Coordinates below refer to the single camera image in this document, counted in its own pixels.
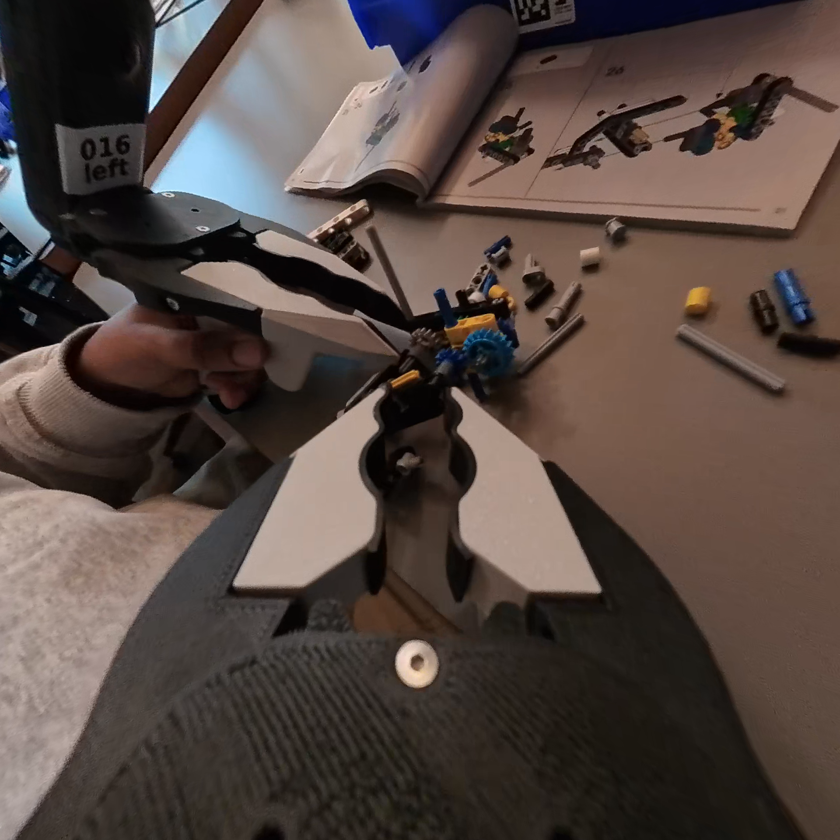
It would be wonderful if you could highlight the long grey lego pin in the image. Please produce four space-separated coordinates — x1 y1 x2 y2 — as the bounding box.
545 281 585 330

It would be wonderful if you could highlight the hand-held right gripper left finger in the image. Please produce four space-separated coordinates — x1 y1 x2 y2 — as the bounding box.
231 386 395 611

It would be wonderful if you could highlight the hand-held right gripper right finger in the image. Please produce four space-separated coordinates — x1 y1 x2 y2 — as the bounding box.
445 387 605 610

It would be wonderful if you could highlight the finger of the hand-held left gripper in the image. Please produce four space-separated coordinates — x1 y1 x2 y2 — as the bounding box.
251 228 422 330
179 258 403 392

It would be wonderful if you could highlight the long blue lego pin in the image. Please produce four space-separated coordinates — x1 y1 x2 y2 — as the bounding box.
772 268 816 326

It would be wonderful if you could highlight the person's left forearm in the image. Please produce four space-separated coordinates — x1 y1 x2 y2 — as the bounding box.
0 325 204 509

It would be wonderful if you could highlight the black lego beam with holes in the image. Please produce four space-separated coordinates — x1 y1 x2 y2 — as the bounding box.
320 228 373 271

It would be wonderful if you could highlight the long thin grey lego axle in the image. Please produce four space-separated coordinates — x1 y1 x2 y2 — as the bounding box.
364 225 416 319

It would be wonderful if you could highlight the lego gear assembly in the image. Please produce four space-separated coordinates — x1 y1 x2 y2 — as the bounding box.
407 287 522 403

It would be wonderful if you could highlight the long white lego beam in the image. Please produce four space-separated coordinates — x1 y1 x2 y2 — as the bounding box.
307 199 373 238

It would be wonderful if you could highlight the person's left hand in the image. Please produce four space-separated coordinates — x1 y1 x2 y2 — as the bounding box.
74 305 270 414

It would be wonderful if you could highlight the person's grey sweatshirt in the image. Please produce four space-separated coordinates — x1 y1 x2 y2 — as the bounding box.
0 469 227 840

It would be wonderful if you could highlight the lego instruction booklet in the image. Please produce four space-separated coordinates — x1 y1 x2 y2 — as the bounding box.
285 7 840 238

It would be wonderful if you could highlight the blue storage bin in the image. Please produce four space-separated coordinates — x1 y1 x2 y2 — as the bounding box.
346 0 840 52

